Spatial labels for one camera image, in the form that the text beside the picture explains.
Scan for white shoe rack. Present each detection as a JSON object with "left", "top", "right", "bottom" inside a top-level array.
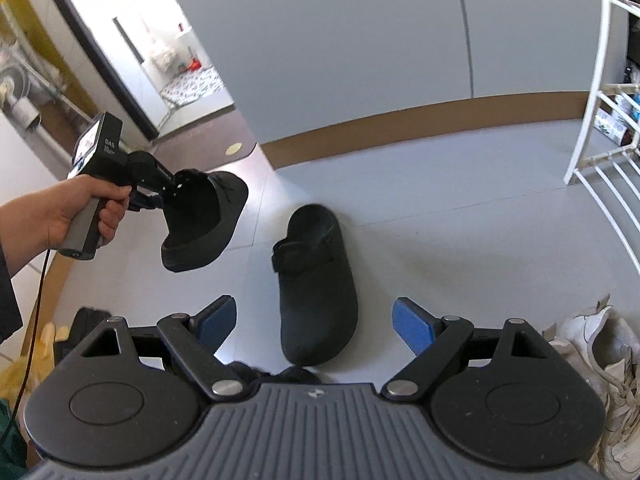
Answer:
[{"left": 564, "top": 0, "right": 640, "bottom": 288}]

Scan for white sack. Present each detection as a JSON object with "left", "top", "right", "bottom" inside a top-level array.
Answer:
[{"left": 150, "top": 40, "right": 176, "bottom": 68}]

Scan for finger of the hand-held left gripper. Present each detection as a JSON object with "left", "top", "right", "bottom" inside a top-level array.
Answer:
[
  {"left": 167, "top": 169, "right": 201, "bottom": 196},
  {"left": 127, "top": 187, "right": 168, "bottom": 212}
]

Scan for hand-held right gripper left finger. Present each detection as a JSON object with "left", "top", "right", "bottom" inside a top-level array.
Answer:
[{"left": 80, "top": 294, "right": 252, "bottom": 403}]

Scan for white lace-up sneaker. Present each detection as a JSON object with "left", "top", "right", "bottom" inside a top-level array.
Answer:
[
  {"left": 597, "top": 390, "right": 640, "bottom": 480},
  {"left": 542, "top": 295, "right": 640, "bottom": 413}
]

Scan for black strapped clog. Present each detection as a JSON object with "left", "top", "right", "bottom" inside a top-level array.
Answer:
[
  {"left": 160, "top": 170, "right": 250, "bottom": 273},
  {"left": 271, "top": 203, "right": 361, "bottom": 366}
]

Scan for black printed slide sandal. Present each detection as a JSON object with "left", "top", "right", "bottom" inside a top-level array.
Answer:
[{"left": 69, "top": 307, "right": 115, "bottom": 356}]

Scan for person's left hand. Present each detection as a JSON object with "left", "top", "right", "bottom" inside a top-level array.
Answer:
[{"left": 47, "top": 175, "right": 133, "bottom": 261}]

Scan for person's left forearm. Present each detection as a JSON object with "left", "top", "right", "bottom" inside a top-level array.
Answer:
[{"left": 0, "top": 195, "right": 56, "bottom": 346}]

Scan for dark green cloth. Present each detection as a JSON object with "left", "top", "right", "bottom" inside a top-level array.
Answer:
[{"left": 0, "top": 400, "right": 28, "bottom": 480}]

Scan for brown door mat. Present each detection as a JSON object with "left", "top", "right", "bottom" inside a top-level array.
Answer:
[{"left": 150, "top": 130, "right": 261, "bottom": 166}]

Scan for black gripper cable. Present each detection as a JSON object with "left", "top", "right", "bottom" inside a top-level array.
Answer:
[{"left": 0, "top": 247, "right": 51, "bottom": 441}]

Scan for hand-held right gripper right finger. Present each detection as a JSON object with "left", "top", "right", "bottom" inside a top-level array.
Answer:
[{"left": 381, "top": 296, "right": 552, "bottom": 403}]

